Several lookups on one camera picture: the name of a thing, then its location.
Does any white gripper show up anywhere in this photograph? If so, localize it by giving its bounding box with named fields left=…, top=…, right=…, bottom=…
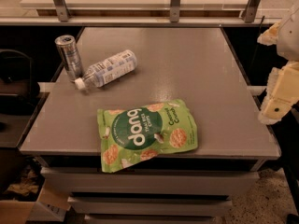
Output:
left=257, top=4, right=299, bottom=125

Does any green rice chip bag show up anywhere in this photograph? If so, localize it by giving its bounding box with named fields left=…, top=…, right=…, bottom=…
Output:
left=97, top=99, right=198, bottom=173

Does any grey drawer cabinet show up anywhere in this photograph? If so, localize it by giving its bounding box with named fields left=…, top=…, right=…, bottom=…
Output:
left=41, top=155, right=264, bottom=221

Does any clear plastic water bottle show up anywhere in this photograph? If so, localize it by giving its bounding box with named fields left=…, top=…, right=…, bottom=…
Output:
left=75, top=49, right=137, bottom=91

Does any silver drink can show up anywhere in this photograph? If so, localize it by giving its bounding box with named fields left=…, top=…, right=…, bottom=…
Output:
left=55, top=35, right=83, bottom=82

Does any white shelf with metal brackets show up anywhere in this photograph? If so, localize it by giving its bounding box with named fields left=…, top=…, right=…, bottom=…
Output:
left=0, top=0, right=298, bottom=27

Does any black chair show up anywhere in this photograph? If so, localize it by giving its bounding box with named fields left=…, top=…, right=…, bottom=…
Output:
left=0, top=49, right=40, bottom=116

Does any cardboard box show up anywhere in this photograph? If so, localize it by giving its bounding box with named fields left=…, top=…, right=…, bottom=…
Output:
left=0, top=181, right=70, bottom=224

